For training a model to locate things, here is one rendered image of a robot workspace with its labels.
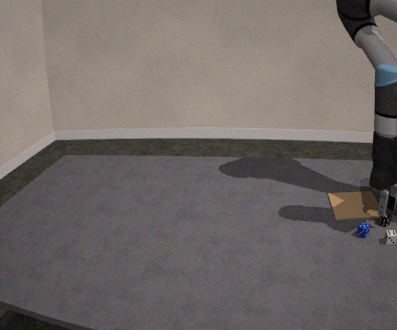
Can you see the blue die with white pips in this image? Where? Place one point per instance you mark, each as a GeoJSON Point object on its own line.
{"type": "Point", "coordinates": [363, 230]}

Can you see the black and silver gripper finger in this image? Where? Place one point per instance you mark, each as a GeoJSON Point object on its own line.
{"type": "Point", "coordinates": [383, 201]}
{"type": "Point", "coordinates": [393, 197]}

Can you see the tan flat mat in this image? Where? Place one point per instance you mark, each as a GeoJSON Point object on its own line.
{"type": "Point", "coordinates": [350, 205]}

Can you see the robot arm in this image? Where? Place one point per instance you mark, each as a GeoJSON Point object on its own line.
{"type": "Point", "coordinates": [357, 16]}

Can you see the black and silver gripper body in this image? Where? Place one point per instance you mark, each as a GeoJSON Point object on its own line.
{"type": "Point", "coordinates": [384, 153]}

